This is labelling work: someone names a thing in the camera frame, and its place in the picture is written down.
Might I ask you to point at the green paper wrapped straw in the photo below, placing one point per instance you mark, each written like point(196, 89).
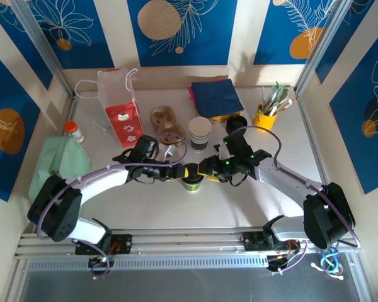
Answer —
point(283, 92)
point(275, 91)

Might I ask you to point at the mustard brown napkin stack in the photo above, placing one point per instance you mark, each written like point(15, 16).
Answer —
point(223, 118)

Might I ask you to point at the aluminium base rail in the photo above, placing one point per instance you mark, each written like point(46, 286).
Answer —
point(189, 242)

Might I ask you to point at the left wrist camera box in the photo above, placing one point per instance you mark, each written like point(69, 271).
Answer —
point(167, 151)

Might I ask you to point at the white paper wrapped straw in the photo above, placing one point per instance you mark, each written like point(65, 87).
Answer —
point(263, 96)

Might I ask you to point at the black cup lid stack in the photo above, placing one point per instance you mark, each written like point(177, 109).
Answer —
point(236, 121)

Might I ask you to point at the grey metal sheet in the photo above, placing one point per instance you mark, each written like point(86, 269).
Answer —
point(189, 286)

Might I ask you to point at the yellow stirrer holder cup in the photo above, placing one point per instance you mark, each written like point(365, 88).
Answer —
point(266, 121)

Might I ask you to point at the red white paper gift bag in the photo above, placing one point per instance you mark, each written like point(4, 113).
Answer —
point(126, 126)

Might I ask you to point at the wooden stirrer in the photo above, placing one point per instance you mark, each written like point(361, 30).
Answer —
point(285, 104)

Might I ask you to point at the orange capped bottle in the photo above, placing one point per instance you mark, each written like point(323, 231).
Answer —
point(74, 130)

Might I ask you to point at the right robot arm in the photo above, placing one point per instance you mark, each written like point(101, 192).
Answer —
point(289, 185)

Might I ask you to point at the green banded paper cup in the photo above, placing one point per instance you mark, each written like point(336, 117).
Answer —
point(192, 187)

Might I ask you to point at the pink paper napkin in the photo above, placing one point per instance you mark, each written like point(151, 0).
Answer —
point(190, 94)

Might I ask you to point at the paper cup stack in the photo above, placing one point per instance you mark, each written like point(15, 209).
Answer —
point(200, 129)

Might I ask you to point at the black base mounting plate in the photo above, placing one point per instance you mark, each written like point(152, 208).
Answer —
point(253, 242)
point(123, 243)

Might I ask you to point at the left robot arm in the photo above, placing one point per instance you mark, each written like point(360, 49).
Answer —
point(97, 185)

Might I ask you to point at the aluminium frame post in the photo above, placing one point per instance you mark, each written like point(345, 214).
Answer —
point(318, 47)
point(41, 41)

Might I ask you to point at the clear plastic piece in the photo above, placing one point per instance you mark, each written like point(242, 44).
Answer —
point(102, 122)

